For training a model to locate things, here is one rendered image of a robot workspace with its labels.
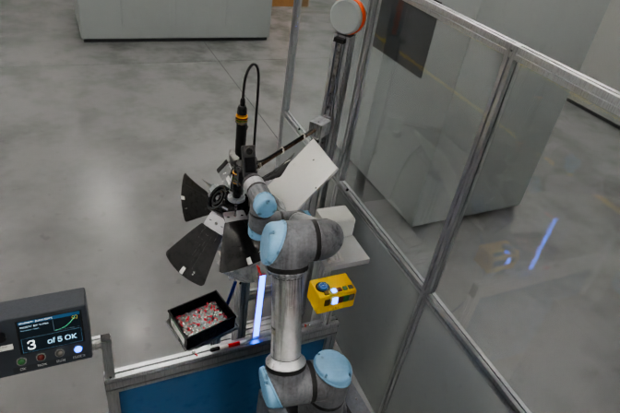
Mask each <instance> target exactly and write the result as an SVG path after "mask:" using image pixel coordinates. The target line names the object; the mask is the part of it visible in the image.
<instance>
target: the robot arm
mask: <svg viewBox="0 0 620 413"><path fill-rule="evenodd" d="M241 152H242V159H239V157H238V156H236V155H235V152H233V149H230V150H229V159H230V165H231V168H233V167H234V168H236V170H237V174H236V175H235V174H234V180H235V178H236V180H237V181H236V180H235V182H236V184H237V186H243V188H244V191H245V193H246V194H247V196H248V198H249V200H250V212H249V220H248V224H247V225H248V235H249V237H250V238H251V239H253V240H255V241H260V259H261V262H262V264H263V265H265V266H267V271H268V272H269V273H270V274H271V275H272V283H271V350H270V354H269V355H268V356H267V357H266V365H265V366H262V367H260V368H259V371H258V373H259V381H260V386H261V390H262V395H263V397H264V400H265V403H266V405H267V407H268V408H271V409H274V408H284V407H292V406H298V413H347V407H346V402H345V397H346V395H347V391H348V388H349V385H350V383H351V380H352V366H351V364H350V362H349V361H348V359H347V358H346V357H345V356H344V355H341V354H340V353H339V352H338V351H336V350H332V349H324V350H321V351H319V352H318V353H317V354H316V355H315V357H314V359H313V360H306V359H305V356H304V355H303V354H301V340H302V302H303V275H304V274H305V273H306V272H307V271H308V265H309V262H312V261H321V260H325V259H328V258H330V257H331V256H333V255H334V254H336V253H337V252H338V251H339V249H340V248H341V246H342V244H343V240H344V235H343V231H342V228H341V226H340V225H339V224H338V223H337V222H336V221H334V220H331V219H328V218H314V217H312V216H311V214H310V212H309V211H308V210H301V209H300V210H293V211H276V210H277V203H276V201H275V198H274V196H273V195H272V194H271V192H270V190H269V189H268V186H267V185H266V184H265V182H264V180H263V179H262V178H261V176H260V175H259V174H257V169H256V168H257V164H258V162H257V157H256V149H255V146H254V145H245V146H241Z"/></svg>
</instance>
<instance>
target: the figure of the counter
mask: <svg viewBox="0 0 620 413"><path fill-rule="evenodd" d="M20 342H21V347H22V352H23V354H25V353H29V352H33V351H38V350H42V342H41V337H40V336H33V337H28V338H23V339H20Z"/></svg>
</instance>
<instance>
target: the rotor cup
mask: <svg viewBox="0 0 620 413"><path fill-rule="evenodd" d="M229 191H231V192H232V191H233V189H231V188H229V187H228V186H226V185H223V184H221V185H219V186H217V187H216V188H215V189H214V190H213V191H212V192H211V193H210V195H209V199H208V208H209V210H210V211H212V212H214V213H216V214H218V215H219V216H221V217H222V215H223V213H224V212H230V211H234V208H235V205H234V204H233V203H231V202H230V201H229V200H228V196H227V195H228V194H229V193H230V192H229ZM217 195H219V196H220V198H219V199H218V200H216V196H217ZM222 207H226V208H228V210H226V209H224V208H222ZM237 210H243V211H244V212H245V214H246V215H248V213H249V211H250V200H249V198H248V197H246V198H245V201H244V202H243V203H241V204H239V205H237Z"/></svg>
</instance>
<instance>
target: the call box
mask: <svg viewBox="0 0 620 413"><path fill-rule="evenodd" d="M320 282H326V283H327V284H328V289H327V291H328V292H329V295H325V294H324V291H322V290H320V289H318V287H317V286H318V283H320ZM348 285H352V286H353V289H349V288H348ZM343 286H347V288H348V289H347V290H343V289H342V291H338V290H337V288H338V287H341V288H342V287H343ZM331 289H336V291H337V292H334V293H332V291H331ZM353 293H354V294H356V288H355V287H354V285H353V284H352V282H351V281H350V279H349V278H348V276H347V274H346V273H344V274H339V275H335V276H330V277H322V278H318V279H313V280H310V282H309V288H308V292H307V298H308V300H309V301H310V302H311V304H312V306H313V308H314V310H315V312H316V314H319V313H326V312H330V311H334V310H338V309H341V308H346V307H350V306H353V302H354V299H353V300H352V301H345V302H341V303H336V304H332V300H333V298H338V297H341V296H346V295H350V294H353ZM329 299H330V304H329V306H324V304H325V300H329Z"/></svg>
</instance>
